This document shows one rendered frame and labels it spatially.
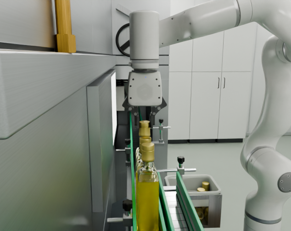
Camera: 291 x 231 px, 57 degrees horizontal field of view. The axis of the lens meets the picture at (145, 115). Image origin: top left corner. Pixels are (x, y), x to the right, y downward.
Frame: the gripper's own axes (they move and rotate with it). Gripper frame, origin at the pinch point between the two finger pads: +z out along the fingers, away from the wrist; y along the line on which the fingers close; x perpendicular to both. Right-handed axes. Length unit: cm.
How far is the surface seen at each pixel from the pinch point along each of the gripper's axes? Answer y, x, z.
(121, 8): -9, 95, -48
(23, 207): -14, -56, -5
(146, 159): -0.3, -13.2, 7.0
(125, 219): -5.8, -15.4, 23.1
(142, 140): -0.9, -7.3, 3.8
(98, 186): -12.8, -14.2, 13.9
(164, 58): 19, 101, -18
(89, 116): -14.3, -14.2, -4.9
